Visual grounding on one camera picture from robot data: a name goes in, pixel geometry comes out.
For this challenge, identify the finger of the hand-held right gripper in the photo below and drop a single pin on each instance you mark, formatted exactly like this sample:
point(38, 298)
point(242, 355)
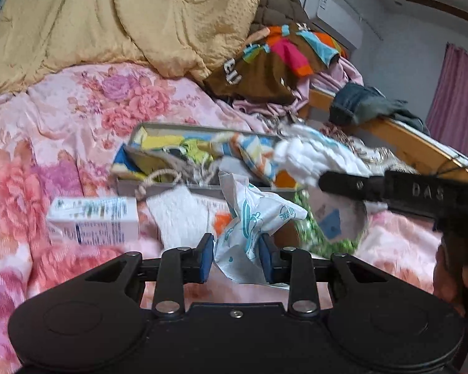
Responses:
point(355, 185)

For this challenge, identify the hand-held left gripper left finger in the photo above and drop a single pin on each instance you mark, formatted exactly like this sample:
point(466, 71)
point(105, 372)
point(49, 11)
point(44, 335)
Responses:
point(206, 258)

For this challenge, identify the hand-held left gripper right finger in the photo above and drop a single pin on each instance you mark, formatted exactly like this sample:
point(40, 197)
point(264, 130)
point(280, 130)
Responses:
point(266, 260)

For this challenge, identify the white fluffy cloth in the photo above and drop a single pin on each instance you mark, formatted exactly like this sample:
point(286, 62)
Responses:
point(316, 156)

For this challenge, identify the white plastic mask pack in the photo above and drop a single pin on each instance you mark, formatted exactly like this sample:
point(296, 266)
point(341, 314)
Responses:
point(253, 210)

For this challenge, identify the grey shallow box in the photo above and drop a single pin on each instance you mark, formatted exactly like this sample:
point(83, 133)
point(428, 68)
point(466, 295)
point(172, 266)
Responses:
point(160, 189)

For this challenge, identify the person's right hand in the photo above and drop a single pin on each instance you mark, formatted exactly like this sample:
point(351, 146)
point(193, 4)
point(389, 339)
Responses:
point(448, 282)

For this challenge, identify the orange item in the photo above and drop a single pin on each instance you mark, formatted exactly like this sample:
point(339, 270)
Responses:
point(222, 222)

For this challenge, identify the green sequin bag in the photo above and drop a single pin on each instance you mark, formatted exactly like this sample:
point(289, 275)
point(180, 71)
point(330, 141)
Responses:
point(335, 222)

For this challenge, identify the white folded towel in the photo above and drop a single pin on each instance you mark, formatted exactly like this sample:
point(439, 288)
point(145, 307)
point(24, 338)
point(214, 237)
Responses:
point(177, 214)

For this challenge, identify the blue jeans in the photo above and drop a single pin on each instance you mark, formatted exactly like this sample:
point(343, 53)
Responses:
point(362, 103)

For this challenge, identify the pink curtain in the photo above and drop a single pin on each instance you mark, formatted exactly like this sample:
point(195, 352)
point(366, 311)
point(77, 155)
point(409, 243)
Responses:
point(458, 97)

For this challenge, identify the cartoon printed cloth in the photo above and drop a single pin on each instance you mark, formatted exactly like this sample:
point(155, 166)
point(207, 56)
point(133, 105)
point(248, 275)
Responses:
point(249, 152)

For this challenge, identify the pale pink cloth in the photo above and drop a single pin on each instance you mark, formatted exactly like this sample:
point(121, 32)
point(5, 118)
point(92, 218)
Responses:
point(343, 72)

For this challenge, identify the small white carton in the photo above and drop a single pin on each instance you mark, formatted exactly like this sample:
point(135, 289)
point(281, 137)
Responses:
point(93, 222)

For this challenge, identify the brown garment with colourful patches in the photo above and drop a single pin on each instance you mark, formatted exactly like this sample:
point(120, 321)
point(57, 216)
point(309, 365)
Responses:
point(265, 74)

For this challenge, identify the white air conditioner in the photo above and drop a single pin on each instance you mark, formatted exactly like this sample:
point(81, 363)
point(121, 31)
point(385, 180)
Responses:
point(335, 19)

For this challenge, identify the pink floral quilt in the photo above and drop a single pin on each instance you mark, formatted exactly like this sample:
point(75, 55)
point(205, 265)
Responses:
point(62, 124)

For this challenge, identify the brown quilted jacket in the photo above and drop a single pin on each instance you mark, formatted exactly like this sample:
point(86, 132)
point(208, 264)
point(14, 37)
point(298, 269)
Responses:
point(277, 4)

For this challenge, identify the beige yellow quilt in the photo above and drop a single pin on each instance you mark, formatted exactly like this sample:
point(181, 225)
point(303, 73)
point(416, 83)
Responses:
point(121, 19)

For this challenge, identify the wooden bed frame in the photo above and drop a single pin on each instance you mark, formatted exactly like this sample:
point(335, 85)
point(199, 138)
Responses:
point(413, 144)

